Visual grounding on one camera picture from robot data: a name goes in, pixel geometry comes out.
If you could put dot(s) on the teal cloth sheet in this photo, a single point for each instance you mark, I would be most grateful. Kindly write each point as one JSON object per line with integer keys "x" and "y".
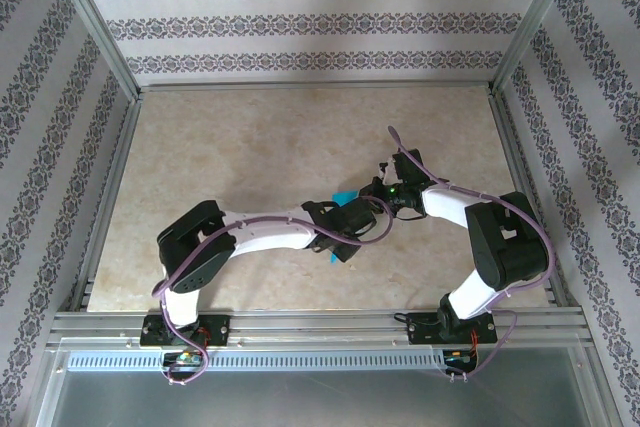
{"x": 345, "y": 196}

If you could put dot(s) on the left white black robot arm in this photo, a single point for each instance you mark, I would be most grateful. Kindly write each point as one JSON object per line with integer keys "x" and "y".
{"x": 270, "y": 234}

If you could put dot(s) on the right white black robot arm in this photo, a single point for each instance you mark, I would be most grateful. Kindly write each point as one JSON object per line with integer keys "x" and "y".
{"x": 450, "y": 204}

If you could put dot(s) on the shiny metal sheet panel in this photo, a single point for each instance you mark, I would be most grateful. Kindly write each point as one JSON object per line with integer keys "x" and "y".
{"x": 320, "y": 399}

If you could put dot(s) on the small electronics board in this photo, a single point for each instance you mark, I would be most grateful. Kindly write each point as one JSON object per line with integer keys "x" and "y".
{"x": 457, "y": 358}
{"x": 182, "y": 358}

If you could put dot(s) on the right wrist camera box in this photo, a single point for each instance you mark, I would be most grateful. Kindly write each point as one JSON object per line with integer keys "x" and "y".
{"x": 386, "y": 171}

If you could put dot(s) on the aluminium table side rail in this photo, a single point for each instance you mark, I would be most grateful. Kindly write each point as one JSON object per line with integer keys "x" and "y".
{"x": 113, "y": 187}
{"x": 512, "y": 147}

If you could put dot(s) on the long aluminium mounting rail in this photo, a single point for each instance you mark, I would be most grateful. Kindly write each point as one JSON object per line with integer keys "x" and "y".
{"x": 320, "y": 322}

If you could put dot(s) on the thin aluminium wall rail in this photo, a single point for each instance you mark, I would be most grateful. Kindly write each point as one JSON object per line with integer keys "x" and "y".
{"x": 320, "y": 86}

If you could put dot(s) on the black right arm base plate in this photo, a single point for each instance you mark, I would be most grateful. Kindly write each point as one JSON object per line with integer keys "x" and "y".
{"x": 420, "y": 332}

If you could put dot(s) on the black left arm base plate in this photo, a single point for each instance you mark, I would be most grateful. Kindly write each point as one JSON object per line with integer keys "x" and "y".
{"x": 220, "y": 329}

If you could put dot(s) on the slanted aluminium frame post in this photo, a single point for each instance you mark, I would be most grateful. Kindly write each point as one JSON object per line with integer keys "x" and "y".
{"x": 537, "y": 17}
{"x": 92, "y": 22}

